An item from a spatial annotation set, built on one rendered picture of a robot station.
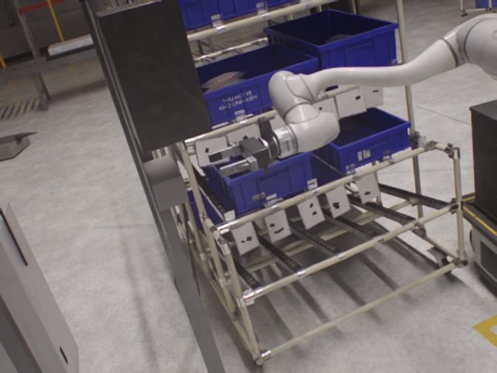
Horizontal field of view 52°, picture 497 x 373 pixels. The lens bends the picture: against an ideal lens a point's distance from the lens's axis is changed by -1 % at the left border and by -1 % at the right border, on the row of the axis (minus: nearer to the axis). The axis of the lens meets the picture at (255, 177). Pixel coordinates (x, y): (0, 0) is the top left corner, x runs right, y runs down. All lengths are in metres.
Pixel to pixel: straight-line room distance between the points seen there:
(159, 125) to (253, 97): 1.06
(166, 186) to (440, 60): 0.86
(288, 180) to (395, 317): 0.87
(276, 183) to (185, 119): 1.04
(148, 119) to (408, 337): 1.70
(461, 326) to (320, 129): 1.30
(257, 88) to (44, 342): 1.43
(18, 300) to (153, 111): 1.44
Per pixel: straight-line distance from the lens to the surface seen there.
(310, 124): 1.53
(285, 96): 1.59
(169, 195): 1.40
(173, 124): 1.12
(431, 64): 1.60
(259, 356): 2.24
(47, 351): 2.52
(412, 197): 2.64
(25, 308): 2.39
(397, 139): 2.35
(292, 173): 2.11
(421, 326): 2.50
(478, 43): 1.51
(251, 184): 2.06
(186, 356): 2.63
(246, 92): 2.12
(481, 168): 2.54
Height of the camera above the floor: 1.69
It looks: 24 degrees down
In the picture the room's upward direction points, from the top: 14 degrees counter-clockwise
